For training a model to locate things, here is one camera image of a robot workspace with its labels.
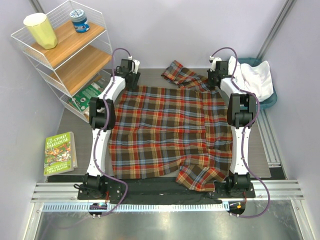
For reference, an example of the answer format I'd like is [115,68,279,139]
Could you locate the red brown plaid shirt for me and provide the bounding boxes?
[108,61,233,192]

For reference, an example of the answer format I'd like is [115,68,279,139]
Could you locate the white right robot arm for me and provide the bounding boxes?
[207,56,257,198]

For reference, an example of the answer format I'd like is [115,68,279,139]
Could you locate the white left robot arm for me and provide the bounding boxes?
[83,56,140,200]

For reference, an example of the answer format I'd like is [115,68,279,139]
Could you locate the white shirts in basket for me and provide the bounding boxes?
[227,55,274,103]

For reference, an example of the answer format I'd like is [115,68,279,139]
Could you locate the teal plastic basket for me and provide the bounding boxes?
[236,57,278,111]

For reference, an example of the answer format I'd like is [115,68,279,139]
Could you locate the blue jar with lid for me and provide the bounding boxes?
[69,9,90,33]

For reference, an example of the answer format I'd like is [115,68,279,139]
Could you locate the green treehouse book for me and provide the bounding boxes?
[43,131,78,177]

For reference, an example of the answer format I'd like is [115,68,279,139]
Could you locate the yellow faceted cup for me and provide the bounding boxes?
[23,12,58,50]

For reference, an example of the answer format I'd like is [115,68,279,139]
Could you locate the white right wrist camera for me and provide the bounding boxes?
[209,56,222,72]

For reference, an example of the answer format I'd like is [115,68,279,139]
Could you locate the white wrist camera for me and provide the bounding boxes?
[209,56,222,72]
[128,56,140,74]

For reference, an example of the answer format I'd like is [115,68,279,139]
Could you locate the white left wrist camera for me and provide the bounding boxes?
[128,56,140,74]

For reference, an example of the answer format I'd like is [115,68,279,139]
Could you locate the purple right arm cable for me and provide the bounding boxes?
[208,47,274,220]

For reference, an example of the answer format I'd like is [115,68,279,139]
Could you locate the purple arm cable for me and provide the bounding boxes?
[208,47,274,220]
[91,47,133,218]

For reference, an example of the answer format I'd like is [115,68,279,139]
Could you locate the white wire wooden shelf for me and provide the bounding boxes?
[11,0,113,122]

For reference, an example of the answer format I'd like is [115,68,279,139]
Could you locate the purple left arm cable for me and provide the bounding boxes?
[91,47,133,218]

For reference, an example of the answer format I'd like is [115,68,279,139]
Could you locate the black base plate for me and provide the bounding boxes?
[47,175,256,205]

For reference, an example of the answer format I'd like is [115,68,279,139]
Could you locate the aluminium rail frame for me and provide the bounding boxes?
[24,110,320,240]

